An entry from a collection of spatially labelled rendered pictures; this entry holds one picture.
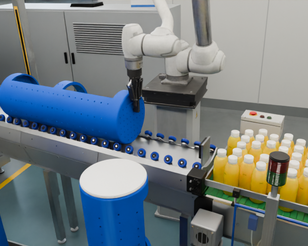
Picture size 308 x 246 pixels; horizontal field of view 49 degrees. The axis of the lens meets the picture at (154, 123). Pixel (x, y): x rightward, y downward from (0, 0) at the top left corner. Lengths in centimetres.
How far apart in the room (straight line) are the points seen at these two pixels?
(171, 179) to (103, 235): 45
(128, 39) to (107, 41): 187
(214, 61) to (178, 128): 52
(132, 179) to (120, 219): 16
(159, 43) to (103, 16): 195
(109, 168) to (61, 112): 54
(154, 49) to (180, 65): 66
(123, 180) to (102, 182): 8
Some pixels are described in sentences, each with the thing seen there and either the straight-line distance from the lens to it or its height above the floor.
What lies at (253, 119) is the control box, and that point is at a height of 110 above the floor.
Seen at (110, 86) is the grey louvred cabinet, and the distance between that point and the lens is 362.
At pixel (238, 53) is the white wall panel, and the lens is 442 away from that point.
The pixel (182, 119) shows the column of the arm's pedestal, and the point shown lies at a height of 88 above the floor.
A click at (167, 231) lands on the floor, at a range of 267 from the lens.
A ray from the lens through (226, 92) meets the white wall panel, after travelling 459.
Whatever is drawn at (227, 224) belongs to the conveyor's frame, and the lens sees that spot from 156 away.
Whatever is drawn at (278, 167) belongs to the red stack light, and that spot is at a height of 123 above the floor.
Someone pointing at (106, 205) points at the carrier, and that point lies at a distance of 134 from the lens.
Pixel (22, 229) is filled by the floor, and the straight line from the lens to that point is 292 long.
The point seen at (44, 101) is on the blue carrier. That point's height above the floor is 115.
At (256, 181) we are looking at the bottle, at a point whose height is 101.
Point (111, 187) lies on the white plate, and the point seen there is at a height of 104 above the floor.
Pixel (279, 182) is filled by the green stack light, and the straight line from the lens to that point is 117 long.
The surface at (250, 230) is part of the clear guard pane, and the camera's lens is 148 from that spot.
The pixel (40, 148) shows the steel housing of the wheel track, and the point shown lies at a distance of 216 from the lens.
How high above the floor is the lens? 183
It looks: 25 degrees down
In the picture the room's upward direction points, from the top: 2 degrees counter-clockwise
